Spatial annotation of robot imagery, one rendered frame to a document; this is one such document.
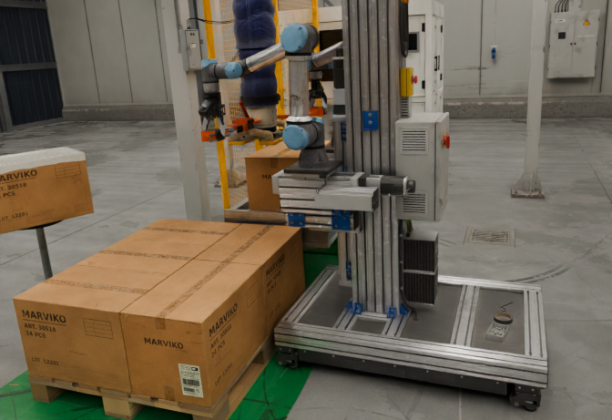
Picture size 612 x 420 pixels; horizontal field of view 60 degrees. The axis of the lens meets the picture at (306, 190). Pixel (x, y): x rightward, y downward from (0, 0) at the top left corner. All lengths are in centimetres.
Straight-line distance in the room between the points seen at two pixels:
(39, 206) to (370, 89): 216
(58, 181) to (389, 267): 211
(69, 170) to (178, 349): 168
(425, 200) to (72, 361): 178
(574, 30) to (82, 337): 1023
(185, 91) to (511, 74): 844
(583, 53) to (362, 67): 910
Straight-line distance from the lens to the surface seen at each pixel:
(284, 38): 232
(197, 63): 427
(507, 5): 1167
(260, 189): 335
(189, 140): 430
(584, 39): 1143
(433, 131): 247
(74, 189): 369
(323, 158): 250
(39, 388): 301
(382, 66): 253
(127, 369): 258
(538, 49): 573
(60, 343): 277
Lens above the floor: 157
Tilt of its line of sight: 15 degrees down
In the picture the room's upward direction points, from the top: 3 degrees counter-clockwise
